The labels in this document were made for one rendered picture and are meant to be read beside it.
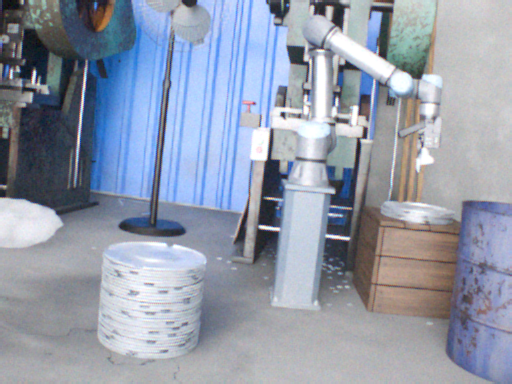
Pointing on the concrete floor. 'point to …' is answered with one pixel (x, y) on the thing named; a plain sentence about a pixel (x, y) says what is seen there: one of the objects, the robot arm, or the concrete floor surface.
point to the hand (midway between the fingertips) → (417, 168)
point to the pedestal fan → (180, 22)
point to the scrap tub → (483, 293)
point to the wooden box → (405, 265)
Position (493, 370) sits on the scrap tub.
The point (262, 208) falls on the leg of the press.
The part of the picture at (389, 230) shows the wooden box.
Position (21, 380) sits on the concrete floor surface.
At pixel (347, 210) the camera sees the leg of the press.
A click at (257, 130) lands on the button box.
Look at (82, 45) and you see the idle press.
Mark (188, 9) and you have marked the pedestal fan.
